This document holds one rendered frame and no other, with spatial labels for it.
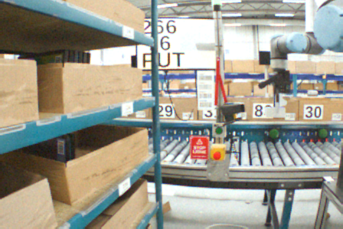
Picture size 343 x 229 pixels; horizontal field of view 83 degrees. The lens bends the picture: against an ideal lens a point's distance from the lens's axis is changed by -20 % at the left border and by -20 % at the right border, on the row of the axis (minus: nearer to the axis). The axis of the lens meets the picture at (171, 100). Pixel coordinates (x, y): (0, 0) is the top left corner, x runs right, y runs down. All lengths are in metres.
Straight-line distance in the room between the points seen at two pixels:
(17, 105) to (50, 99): 0.12
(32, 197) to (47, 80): 0.23
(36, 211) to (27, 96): 0.19
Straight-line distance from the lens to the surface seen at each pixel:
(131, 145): 0.71
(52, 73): 0.49
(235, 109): 1.13
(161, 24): 1.32
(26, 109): 0.40
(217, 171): 1.27
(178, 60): 1.28
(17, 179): 0.52
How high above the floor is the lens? 1.20
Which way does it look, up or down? 5 degrees down
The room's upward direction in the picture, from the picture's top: 1 degrees counter-clockwise
